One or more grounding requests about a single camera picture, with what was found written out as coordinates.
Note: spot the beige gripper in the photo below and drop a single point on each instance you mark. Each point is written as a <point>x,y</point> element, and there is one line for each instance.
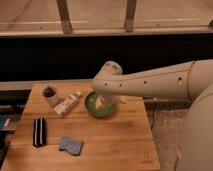
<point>108,99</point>

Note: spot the white plastic bottle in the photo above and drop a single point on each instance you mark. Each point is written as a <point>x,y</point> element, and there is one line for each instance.
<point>67,104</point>

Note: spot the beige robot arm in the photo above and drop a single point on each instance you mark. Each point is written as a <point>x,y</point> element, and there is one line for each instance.
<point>191,81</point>

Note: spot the green bowl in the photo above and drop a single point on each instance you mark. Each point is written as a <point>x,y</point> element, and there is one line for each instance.
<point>101,111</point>

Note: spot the wooden table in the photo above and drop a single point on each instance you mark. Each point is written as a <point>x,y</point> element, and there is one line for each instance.
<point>122,141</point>

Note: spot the white cup with dark contents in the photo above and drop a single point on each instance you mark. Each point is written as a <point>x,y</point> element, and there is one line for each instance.
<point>50,95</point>

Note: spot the blue sponge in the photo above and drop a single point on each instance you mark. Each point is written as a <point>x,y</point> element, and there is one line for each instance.
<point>71,146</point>

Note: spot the black and white striped cloth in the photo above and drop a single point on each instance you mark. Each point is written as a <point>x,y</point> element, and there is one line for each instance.
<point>39,132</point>

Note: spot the metal window frame post right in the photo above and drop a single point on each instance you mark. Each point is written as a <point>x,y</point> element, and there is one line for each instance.
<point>130,15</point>

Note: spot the metal window frame post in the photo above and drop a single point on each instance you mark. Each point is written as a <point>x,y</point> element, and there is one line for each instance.
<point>64,16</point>
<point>130,15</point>

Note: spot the metal window frame post left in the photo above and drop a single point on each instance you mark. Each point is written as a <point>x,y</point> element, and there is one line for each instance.
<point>64,16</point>

